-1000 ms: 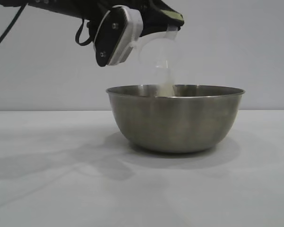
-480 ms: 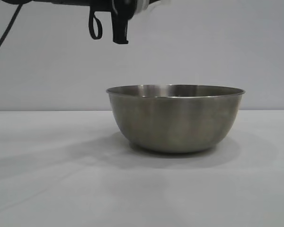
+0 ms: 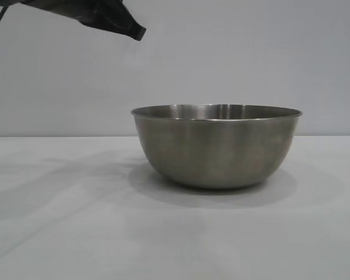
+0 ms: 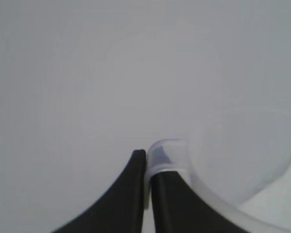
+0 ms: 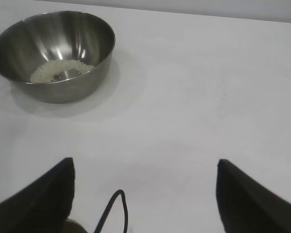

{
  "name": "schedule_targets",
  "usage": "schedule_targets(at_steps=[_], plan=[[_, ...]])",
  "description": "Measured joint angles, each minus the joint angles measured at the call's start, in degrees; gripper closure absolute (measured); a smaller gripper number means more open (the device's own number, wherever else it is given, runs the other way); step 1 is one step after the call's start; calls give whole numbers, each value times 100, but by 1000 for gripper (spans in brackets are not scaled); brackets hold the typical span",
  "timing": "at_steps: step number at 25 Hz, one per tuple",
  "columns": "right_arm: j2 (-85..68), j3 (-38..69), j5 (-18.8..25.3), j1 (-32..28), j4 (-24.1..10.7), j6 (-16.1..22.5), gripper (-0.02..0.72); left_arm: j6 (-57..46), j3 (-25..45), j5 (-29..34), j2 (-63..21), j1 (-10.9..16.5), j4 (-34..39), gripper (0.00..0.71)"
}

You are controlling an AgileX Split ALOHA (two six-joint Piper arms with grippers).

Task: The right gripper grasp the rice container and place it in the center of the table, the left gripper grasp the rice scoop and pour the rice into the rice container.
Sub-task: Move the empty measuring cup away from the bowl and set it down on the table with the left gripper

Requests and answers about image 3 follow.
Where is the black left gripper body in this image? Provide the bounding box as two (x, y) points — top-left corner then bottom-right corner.
(5, 0), (126, 26)

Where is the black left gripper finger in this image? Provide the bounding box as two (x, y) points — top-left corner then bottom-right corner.
(84, 6), (147, 41)

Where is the stainless steel mixing bowl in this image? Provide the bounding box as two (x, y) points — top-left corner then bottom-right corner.
(130, 104), (303, 190)

